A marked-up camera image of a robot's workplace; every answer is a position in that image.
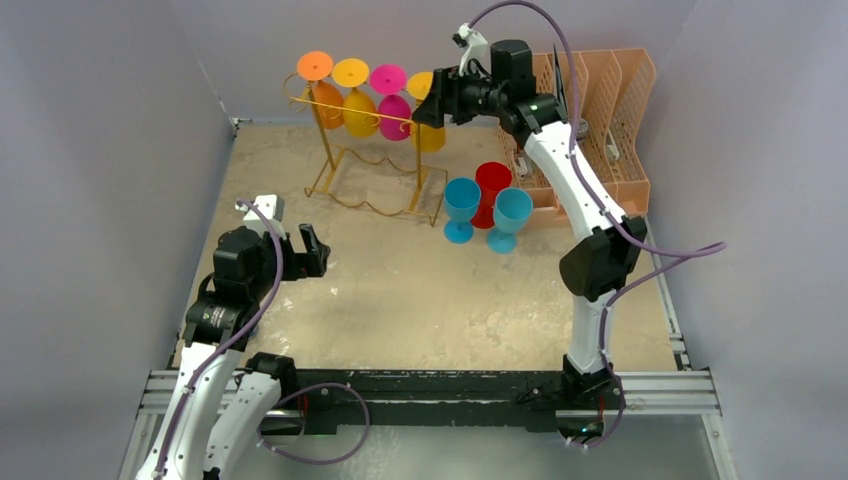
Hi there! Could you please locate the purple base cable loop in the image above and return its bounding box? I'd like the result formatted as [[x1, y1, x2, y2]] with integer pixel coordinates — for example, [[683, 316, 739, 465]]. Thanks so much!
[[256, 382, 371, 466]]

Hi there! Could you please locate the yellow wine glass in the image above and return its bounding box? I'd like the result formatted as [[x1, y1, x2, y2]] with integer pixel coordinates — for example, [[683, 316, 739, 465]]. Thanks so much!
[[332, 57, 379, 138], [406, 71, 446, 153]]

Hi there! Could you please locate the light blue wine glass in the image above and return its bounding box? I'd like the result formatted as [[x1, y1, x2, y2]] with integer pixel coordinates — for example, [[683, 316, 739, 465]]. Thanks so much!
[[486, 187, 534, 254]]

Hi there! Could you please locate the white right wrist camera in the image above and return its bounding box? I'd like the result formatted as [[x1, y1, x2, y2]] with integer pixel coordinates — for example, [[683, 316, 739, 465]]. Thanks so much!
[[452, 23, 489, 77]]

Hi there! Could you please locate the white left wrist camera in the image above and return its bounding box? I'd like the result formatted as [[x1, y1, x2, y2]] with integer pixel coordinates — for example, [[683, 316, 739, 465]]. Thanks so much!
[[235, 194, 285, 238]]

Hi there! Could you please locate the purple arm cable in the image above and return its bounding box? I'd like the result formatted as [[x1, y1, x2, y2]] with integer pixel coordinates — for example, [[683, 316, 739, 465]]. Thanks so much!
[[152, 198, 286, 480], [466, 0, 729, 452]]

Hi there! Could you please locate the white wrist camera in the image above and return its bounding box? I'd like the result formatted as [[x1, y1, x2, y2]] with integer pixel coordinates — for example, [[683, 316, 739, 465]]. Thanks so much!
[[452, 23, 489, 77], [235, 194, 285, 238]]

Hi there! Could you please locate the dark folder in organizer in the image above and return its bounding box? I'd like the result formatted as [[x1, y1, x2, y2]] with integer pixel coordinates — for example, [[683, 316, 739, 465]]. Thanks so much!
[[552, 46, 568, 112]]

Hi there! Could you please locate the gold wire wine glass rack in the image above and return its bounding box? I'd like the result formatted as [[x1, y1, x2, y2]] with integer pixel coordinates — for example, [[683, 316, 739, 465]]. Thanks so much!
[[283, 73, 450, 226]]

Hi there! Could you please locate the magenta wine glass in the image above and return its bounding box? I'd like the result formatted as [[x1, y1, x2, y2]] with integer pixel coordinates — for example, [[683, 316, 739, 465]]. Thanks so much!
[[369, 64, 411, 141]]

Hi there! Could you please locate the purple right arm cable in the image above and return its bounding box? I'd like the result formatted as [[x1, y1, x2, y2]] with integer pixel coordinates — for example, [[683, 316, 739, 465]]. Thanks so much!
[[466, 0, 729, 452]]

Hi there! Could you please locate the orange wine glass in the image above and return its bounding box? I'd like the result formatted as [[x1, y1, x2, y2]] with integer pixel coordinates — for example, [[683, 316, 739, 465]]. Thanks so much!
[[296, 50, 343, 130]]

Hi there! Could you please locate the yellow wine glass back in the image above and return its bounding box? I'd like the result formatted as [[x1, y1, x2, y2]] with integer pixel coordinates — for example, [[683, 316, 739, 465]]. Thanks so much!
[[332, 57, 379, 138]]

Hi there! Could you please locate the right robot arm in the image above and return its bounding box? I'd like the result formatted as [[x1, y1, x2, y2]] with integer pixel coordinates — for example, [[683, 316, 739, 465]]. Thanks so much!
[[412, 35, 647, 407]]

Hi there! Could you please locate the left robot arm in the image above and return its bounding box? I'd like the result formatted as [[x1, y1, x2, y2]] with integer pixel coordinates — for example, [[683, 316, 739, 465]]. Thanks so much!
[[136, 224, 331, 479]]

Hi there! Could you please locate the red wine glass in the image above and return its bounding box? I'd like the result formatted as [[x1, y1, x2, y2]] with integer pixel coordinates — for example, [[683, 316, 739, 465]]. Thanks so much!
[[471, 161, 512, 230]]

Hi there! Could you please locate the aluminium frame rail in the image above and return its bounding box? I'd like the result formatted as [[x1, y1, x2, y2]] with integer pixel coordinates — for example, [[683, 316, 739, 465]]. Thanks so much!
[[135, 368, 723, 419]]

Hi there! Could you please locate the peach plastic file organizer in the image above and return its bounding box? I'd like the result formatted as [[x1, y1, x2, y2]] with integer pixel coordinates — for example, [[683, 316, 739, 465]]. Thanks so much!
[[496, 48, 656, 229]]

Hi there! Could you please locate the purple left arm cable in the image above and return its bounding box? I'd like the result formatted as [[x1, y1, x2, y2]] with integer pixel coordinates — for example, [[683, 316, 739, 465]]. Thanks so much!
[[152, 198, 286, 480]]

